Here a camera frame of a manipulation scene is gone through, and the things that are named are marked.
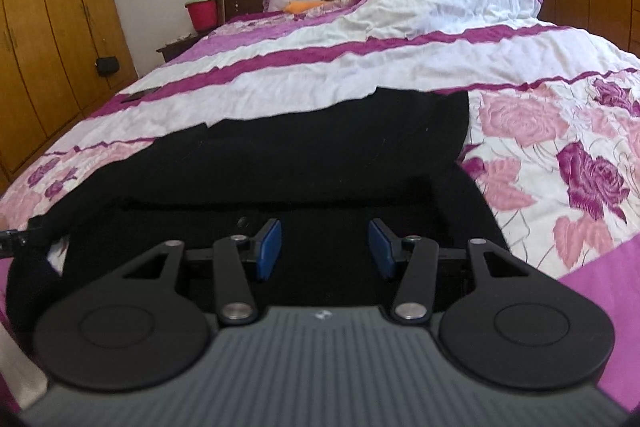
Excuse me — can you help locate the wooden wardrobe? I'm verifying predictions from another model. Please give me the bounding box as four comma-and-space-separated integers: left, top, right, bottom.
0, 0, 138, 185

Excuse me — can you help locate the floral pink purple bedspread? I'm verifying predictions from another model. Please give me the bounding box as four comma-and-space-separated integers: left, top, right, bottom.
0, 2, 640, 280

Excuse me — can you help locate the purple bed sheet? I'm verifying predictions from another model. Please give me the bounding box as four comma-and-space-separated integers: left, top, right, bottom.
0, 244, 640, 413

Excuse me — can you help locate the red plastic bucket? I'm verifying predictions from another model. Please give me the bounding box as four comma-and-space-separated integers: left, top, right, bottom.
184, 0, 220, 32

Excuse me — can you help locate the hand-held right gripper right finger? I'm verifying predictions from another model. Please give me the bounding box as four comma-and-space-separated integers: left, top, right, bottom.
367, 218, 528, 327

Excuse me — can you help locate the black knit garment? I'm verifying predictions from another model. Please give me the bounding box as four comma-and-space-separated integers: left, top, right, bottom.
7, 86, 511, 338

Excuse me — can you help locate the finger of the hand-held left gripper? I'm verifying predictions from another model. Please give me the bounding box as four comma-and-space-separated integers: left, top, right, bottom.
0, 229, 29, 254

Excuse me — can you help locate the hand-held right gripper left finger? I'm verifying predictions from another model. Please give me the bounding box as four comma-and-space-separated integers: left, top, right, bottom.
122, 218, 282, 327

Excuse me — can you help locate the dark wooden nightstand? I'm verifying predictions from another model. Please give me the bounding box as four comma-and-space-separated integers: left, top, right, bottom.
156, 31, 205, 62

